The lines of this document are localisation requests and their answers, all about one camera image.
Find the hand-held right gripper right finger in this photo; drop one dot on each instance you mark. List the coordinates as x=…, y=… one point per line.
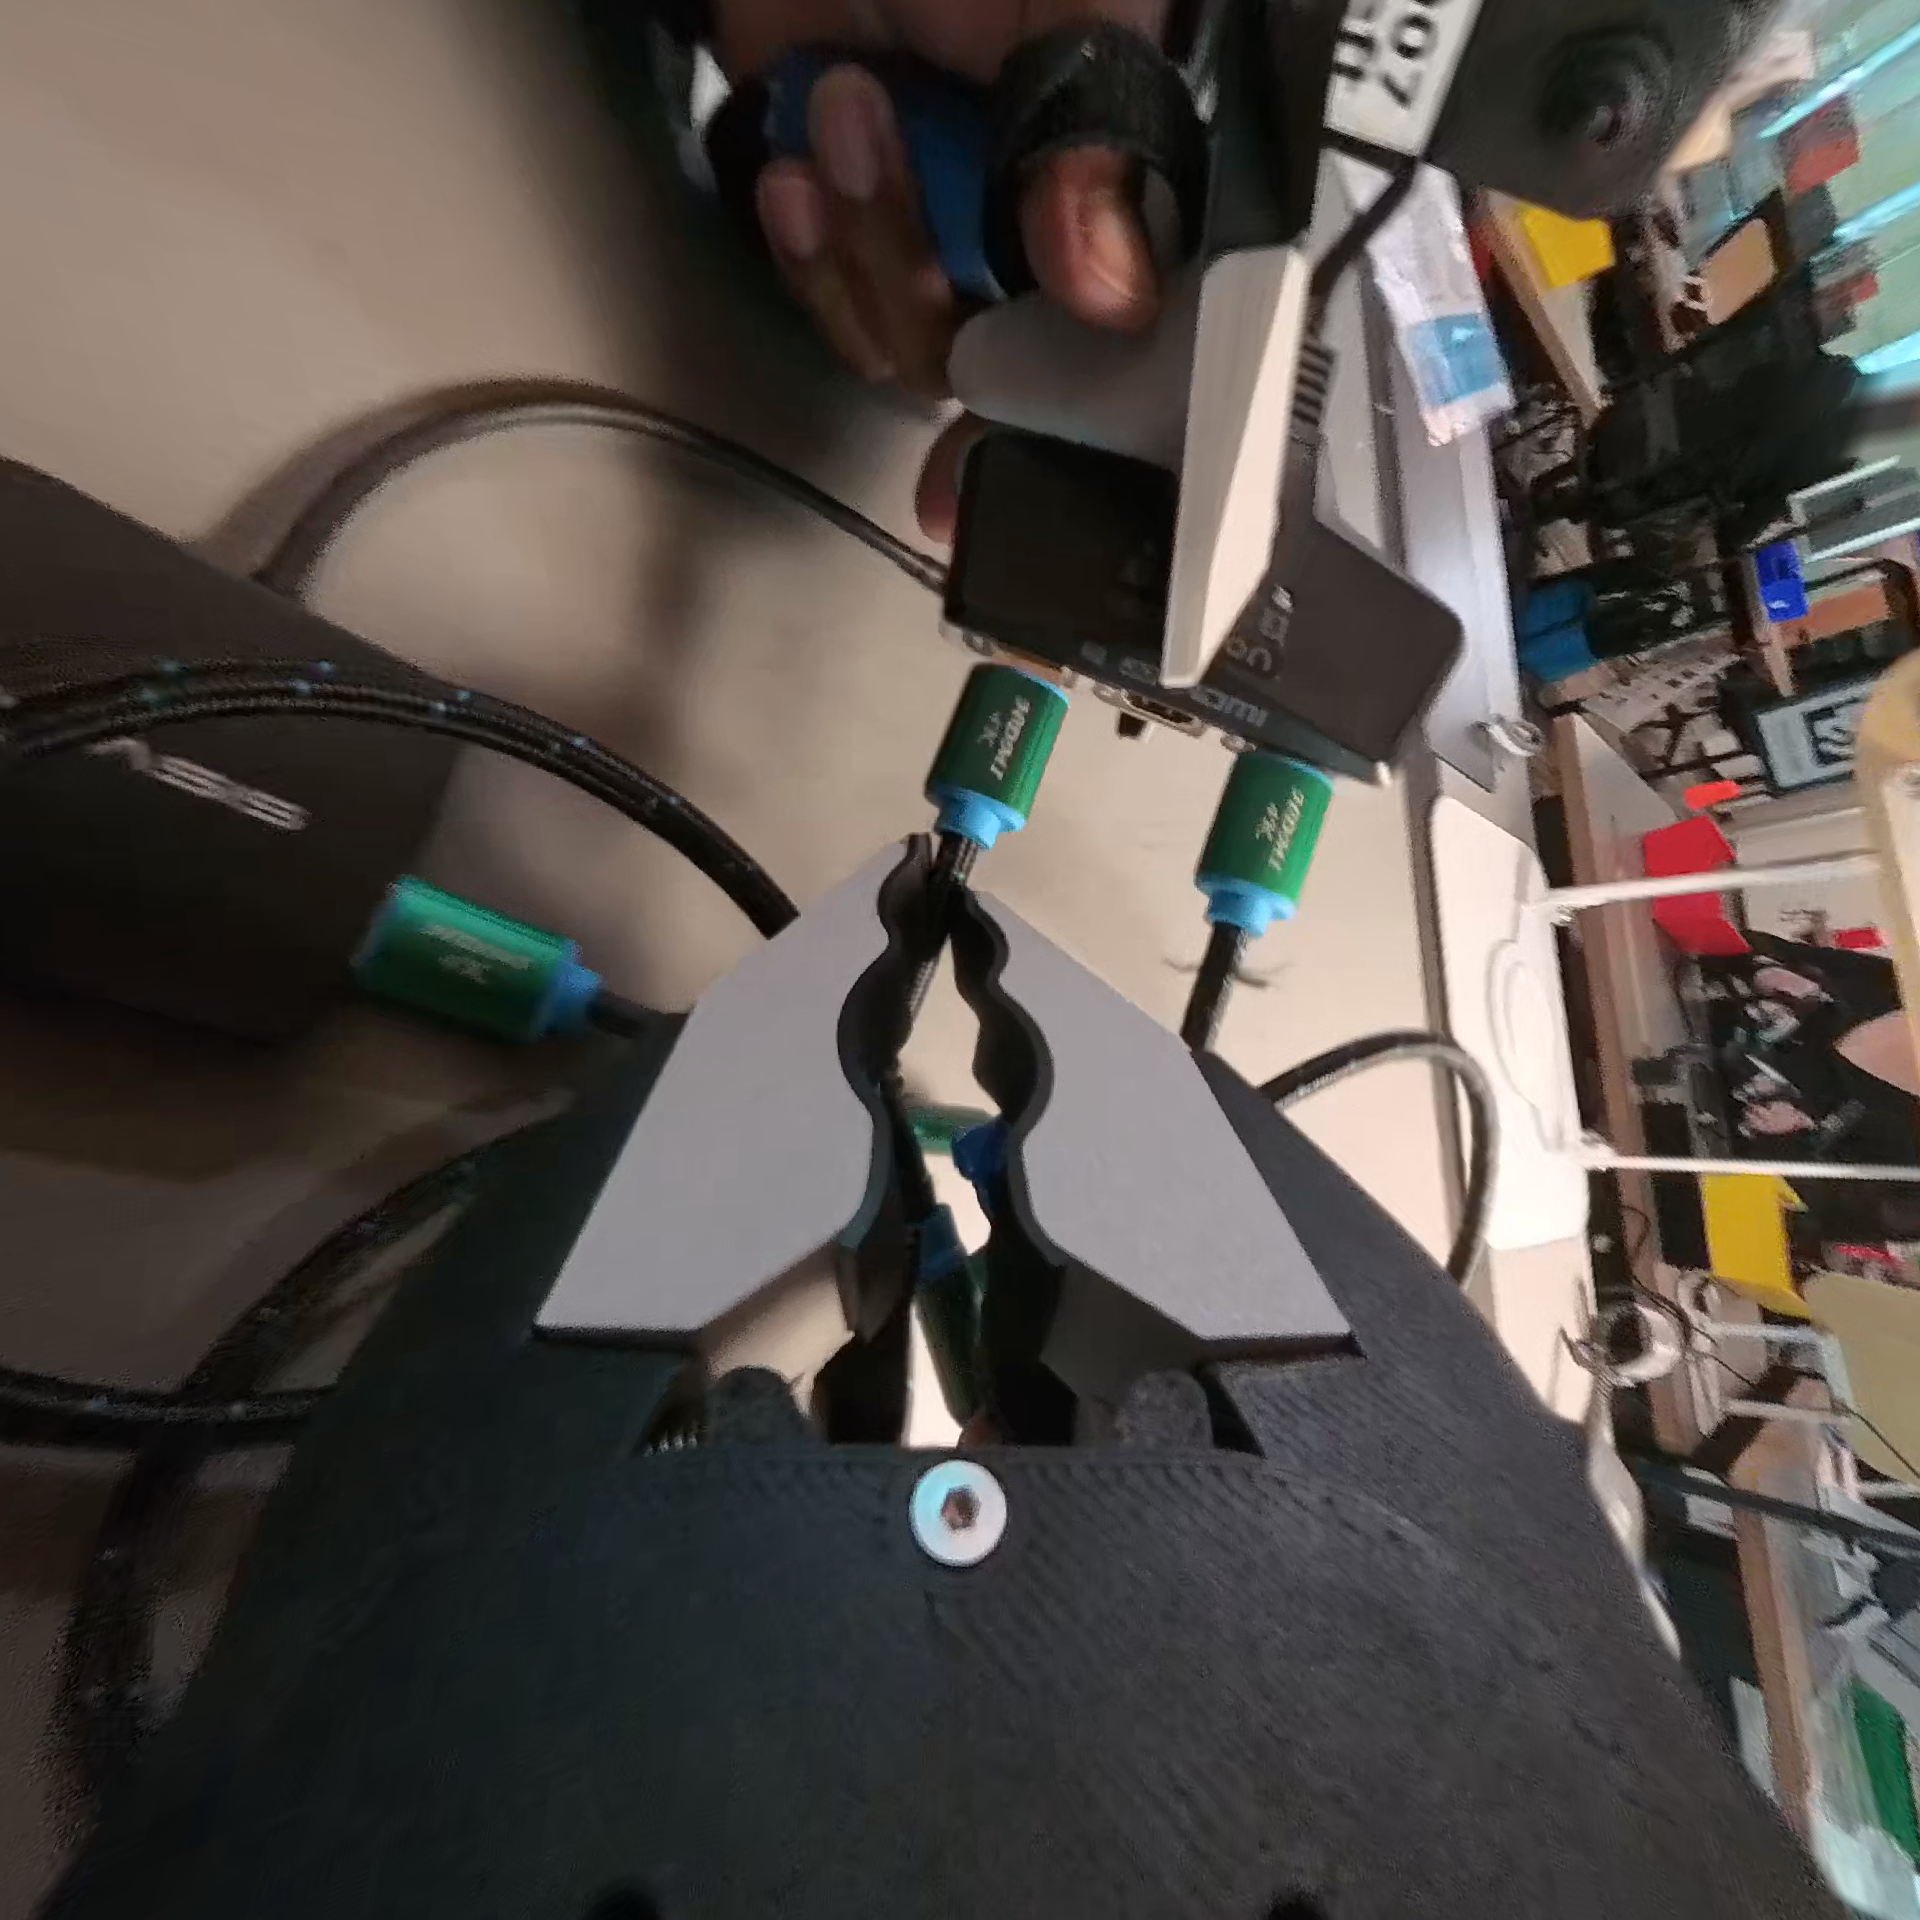
x=1171, y=1200

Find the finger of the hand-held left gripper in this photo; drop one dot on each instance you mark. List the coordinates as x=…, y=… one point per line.
x=1243, y=451
x=1080, y=376

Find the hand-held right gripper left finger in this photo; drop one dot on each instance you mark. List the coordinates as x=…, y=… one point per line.
x=721, y=1171

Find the person's left hand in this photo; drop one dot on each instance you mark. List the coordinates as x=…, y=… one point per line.
x=856, y=241

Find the white paper sheet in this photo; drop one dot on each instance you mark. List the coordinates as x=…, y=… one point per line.
x=1441, y=315

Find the dark flat desk panel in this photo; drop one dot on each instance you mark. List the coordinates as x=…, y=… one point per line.
x=1441, y=645

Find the blue bag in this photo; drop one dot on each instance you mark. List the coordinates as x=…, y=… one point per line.
x=1558, y=628

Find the small blue plastic bin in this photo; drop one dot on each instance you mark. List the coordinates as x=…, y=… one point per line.
x=1781, y=586

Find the yellow plastic bin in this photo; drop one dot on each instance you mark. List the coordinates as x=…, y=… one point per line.
x=1755, y=1244

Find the red plastic bin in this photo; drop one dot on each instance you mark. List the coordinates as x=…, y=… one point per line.
x=1693, y=884

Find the small black white marker sign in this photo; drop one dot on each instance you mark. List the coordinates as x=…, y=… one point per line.
x=1816, y=744

